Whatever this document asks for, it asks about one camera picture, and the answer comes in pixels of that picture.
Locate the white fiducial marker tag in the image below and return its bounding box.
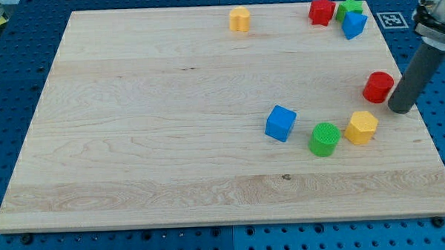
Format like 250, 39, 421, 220
377, 11, 408, 30

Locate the green cylinder block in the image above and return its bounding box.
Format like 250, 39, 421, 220
309, 122, 341, 157

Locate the red cylinder block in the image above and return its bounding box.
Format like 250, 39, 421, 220
363, 71, 394, 103

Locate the green star block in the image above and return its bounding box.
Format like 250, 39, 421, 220
335, 0, 363, 22

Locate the yellow heart block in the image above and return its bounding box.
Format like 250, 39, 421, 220
228, 6, 251, 32

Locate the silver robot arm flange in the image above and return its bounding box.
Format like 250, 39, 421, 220
413, 0, 445, 51

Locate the blue cube block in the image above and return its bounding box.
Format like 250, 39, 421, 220
264, 105, 297, 142

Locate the blue triangle block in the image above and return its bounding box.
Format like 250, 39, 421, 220
341, 11, 368, 40

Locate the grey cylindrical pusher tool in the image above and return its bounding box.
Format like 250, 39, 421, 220
387, 41, 445, 114

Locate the yellow hexagon block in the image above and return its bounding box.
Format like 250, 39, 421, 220
344, 111, 378, 145

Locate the wooden board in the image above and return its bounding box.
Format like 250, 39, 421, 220
0, 3, 445, 234

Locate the red star block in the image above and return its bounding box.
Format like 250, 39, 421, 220
309, 0, 336, 27

